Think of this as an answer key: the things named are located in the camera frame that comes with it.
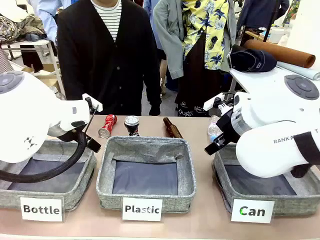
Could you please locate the white bucket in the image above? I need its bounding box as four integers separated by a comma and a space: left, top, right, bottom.
269, 26, 286, 44

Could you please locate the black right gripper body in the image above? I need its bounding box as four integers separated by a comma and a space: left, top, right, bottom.
216, 109, 242, 145

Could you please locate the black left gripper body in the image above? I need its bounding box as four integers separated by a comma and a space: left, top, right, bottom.
47, 121, 89, 144

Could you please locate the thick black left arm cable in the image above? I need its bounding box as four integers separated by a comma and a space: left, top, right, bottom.
0, 129, 88, 183

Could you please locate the person in black cardigan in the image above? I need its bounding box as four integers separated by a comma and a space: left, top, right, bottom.
56, 0, 162, 117

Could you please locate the white metal rack table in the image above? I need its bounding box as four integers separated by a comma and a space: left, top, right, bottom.
0, 38, 66, 97

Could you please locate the brown glass bottle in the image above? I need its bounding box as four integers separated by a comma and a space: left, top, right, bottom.
162, 116, 185, 140

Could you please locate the black stand pole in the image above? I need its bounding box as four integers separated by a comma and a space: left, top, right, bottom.
262, 0, 280, 43

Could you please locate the navy baseball cap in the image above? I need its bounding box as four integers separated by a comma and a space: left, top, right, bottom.
228, 44, 278, 74

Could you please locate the person in navy jacket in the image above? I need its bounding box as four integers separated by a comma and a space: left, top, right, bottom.
236, 0, 290, 38

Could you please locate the grey fabric basket labelled Can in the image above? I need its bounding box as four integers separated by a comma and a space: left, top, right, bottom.
211, 142, 320, 217

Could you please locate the cardboard box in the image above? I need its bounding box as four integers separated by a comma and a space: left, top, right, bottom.
22, 63, 61, 87

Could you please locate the clear plastic bottle blue cap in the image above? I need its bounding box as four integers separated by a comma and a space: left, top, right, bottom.
207, 115, 225, 143

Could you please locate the grey fabric basket labelled Plastic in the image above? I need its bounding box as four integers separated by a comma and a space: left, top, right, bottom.
96, 135, 197, 214

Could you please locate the brown rolled mat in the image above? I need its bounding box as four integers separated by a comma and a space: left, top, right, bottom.
243, 39, 317, 69

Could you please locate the dark hanging cloth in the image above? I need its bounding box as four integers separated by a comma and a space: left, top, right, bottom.
19, 44, 45, 73

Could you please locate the white Bottle label card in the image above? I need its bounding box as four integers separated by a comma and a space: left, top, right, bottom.
19, 196, 63, 223

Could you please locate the person in blue shirt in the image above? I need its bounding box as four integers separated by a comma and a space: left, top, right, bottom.
37, 0, 66, 46

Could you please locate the crushed red can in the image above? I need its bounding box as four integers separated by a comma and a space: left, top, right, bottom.
97, 114, 118, 138

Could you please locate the person in yellow floral shirt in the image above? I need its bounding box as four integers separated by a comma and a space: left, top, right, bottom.
152, 0, 237, 118

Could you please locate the white Can label card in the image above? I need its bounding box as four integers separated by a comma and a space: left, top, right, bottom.
230, 198, 275, 224

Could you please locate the black right arm cable sleeve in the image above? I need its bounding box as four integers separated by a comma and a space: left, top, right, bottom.
291, 131, 320, 179

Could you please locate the crushed black can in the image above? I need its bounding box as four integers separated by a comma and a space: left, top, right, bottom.
124, 115, 141, 137

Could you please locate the grey fabric basket labelled Bottle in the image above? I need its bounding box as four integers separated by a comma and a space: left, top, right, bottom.
0, 138, 97, 212

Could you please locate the light blue rolled sheet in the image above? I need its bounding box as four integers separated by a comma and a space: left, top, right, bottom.
276, 61, 320, 81

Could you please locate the patterned cloth pile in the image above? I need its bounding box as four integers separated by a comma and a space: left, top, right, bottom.
0, 13, 47, 43

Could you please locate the white Plastic label card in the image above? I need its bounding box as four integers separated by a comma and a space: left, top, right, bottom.
121, 196, 163, 222

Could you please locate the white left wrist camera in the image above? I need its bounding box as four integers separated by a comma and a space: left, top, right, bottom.
81, 93, 104, 113

